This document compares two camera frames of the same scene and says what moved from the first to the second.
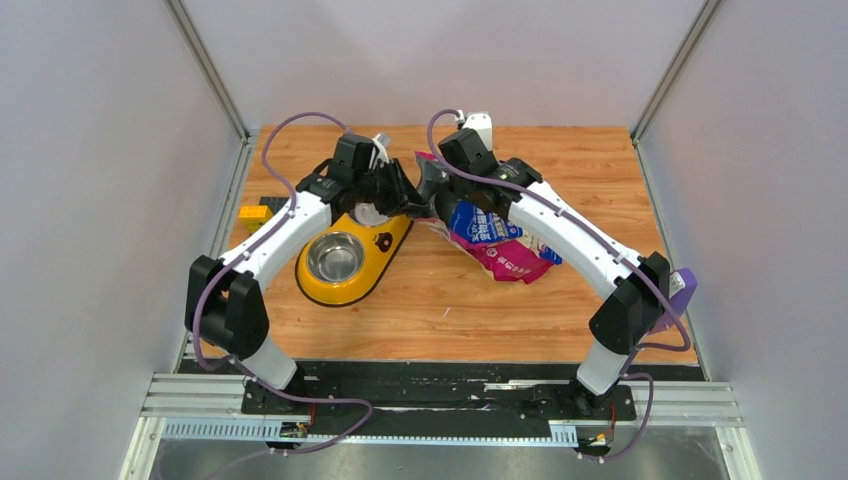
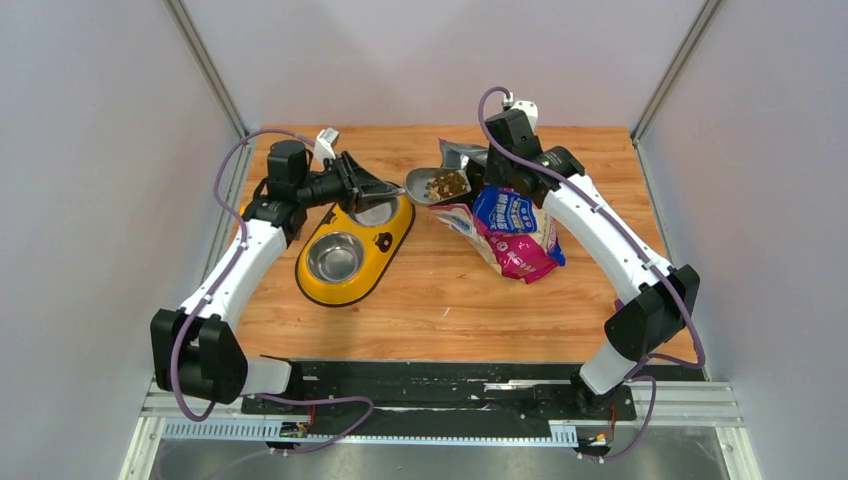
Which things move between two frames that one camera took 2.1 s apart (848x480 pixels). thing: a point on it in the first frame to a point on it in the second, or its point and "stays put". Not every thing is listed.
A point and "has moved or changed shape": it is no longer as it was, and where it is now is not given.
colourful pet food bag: [494, 244] has moved or changed shape
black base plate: [510, 393] stays put
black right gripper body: [462, 193] to [496, 170]
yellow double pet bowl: [347, 261] stays put
